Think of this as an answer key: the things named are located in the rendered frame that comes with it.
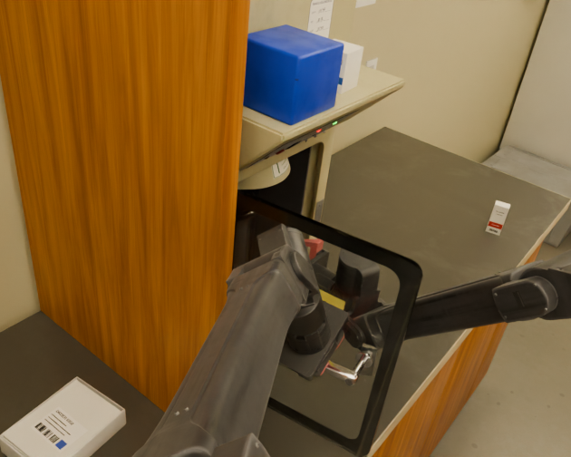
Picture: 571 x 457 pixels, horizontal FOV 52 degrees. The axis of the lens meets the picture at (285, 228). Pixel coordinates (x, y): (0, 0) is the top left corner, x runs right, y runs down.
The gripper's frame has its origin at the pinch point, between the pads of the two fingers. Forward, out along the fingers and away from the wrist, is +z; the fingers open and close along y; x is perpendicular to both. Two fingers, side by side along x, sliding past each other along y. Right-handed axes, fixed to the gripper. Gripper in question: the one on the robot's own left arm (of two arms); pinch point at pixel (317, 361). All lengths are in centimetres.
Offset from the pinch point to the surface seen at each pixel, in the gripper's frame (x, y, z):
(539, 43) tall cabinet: -38, -274, 158
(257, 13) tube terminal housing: -20.4, -27.5, -34.2
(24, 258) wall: -67, 7, 10
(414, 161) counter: -33, -99, 75
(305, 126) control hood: -9.6, -19.4, -25.2
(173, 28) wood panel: -21.0, -14.0, -41.3
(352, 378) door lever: 5.6, 0.0, -0.6
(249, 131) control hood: -15.3, -15.0, -26.1
